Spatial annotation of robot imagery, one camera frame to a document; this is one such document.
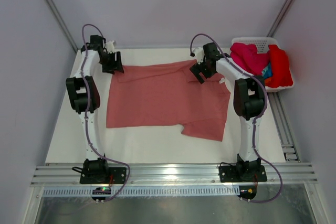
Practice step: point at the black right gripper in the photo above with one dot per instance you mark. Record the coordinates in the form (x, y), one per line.
(196, 70)

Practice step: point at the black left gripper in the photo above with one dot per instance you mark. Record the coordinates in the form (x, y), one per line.
(116, 65)

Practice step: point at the salmon pink t shirt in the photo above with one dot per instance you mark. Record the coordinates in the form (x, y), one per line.
(168, 95)

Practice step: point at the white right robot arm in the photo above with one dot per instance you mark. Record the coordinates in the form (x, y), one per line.
(249, 102)

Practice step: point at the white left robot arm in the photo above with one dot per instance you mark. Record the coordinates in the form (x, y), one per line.
(85, 101)

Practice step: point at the magenta t shirt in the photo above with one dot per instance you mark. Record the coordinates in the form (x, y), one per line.
(248, 58)

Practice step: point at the white perforated plastic basket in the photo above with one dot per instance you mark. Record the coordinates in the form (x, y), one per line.
(262, 44)

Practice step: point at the blue garment in basket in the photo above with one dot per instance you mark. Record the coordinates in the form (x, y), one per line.
(267, 71)

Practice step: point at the orange garment in basket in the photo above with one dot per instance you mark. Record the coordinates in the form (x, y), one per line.
(268, 81)

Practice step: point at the red t shirt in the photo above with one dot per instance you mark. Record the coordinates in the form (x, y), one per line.
(281, 76)

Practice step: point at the left black controller board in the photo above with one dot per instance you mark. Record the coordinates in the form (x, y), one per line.
(101, 193)

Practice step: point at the black controller board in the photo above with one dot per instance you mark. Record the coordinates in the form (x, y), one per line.
(101, 193)
(247, 192)

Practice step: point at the right black controller board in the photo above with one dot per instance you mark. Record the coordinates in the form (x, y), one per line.
(247, 192)

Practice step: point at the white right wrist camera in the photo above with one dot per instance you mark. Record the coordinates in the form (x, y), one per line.
(198, 53)

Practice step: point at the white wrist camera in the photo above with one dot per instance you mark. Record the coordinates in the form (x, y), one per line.
(198, 53)
(110, 46)

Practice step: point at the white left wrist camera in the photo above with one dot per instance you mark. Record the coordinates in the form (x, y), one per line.
(110, 46)

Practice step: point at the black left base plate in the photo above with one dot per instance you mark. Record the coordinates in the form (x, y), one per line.
(112, 175)

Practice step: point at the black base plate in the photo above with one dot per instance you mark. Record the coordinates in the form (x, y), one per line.
(112, 175)
(229, 173)

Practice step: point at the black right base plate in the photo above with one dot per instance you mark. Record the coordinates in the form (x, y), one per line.
(229, 173)

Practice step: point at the left aluminium corner post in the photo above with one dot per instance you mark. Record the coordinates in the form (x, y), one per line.
(60, 22)

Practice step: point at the aluminium corner post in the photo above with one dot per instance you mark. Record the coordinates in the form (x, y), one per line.
(284, 10)
(60, 22)

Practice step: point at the slotted grey cable duct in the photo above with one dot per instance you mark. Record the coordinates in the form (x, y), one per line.
(146, 191)

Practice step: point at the aluminium mounting rail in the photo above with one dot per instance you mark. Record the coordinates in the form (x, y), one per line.
(167, 174)

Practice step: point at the right side aluminium rail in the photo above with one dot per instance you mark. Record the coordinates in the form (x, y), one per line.
(283, 128)

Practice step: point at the right aluminium corner post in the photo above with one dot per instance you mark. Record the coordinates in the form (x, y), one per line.
(284, 10)

